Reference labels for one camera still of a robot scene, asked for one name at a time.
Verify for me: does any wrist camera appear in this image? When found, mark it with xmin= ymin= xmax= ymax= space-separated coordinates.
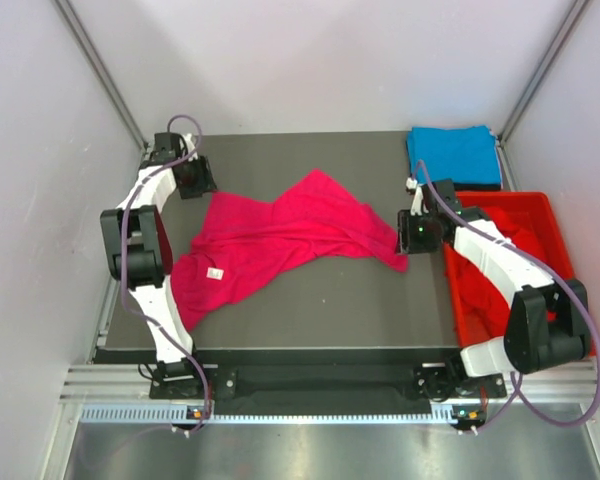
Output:
xmin=150 ymin=132 xmax=194 ymax=164
xmin=405 ymin=177 xmax=430 ymax=217

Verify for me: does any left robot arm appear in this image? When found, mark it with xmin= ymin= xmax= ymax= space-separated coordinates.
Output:
xmin=100 ymin=130 xmax=215 ymax=401

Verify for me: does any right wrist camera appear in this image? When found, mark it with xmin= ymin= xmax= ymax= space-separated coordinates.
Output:
xmin=405 ymin=177 xmax=430 ymax=217

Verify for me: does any right aluminium frame post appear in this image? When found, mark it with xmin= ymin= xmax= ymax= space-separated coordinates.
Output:
xmin=498 ymin=0 xmax=591 ymax=144

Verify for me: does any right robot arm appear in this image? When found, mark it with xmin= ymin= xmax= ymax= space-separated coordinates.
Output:
xmin=397 ymin=178 xmax=592 ymax=396

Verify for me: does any aluminium frame post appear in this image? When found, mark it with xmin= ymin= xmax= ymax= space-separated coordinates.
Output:
xmin=498 ymin=0 xmax=591 ymax=144
xmin=51 ymin=0 xmax=148 ymax=151

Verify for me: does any grey slotted cable duct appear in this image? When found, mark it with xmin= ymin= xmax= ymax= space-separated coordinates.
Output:
xmin=80 ymin=403 xmax=483 ymax=426

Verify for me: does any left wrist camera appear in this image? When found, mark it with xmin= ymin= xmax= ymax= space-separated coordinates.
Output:
xmin=150 ymin=132 xmax=194 ymax=164

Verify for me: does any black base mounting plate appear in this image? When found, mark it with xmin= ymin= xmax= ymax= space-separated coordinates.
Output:
xmin=148 ymin=348 xmax=506 ymax=415

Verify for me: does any left aluminium frame post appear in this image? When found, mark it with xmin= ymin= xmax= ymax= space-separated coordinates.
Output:
xmin=51 ymin=0 xmax=148 ymax=151

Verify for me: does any folded blue t shirt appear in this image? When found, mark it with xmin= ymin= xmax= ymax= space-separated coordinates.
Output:
xmin=406 ymin=125 xmax=502 ymax=185

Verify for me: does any red t shirts pile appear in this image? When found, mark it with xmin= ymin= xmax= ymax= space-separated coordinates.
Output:
xmin=445 ymin=206 xmax=547 ymax=347

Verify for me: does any pink t shirt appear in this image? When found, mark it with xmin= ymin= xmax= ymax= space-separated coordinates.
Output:
xmin=171 ymin=170 xmax=408 ymax=330

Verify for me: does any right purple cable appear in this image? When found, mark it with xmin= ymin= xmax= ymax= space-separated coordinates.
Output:
xmin=412 ymin=159 xmax=600 ymax=434

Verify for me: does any aluminium front rail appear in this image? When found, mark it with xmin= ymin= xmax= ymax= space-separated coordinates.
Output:
xmin=60 ymin=361 xmax=597 ymax=404

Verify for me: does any red plastic bin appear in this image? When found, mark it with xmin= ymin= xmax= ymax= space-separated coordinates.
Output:
xmin=442 ymin=191 xmax=600 ymax=359

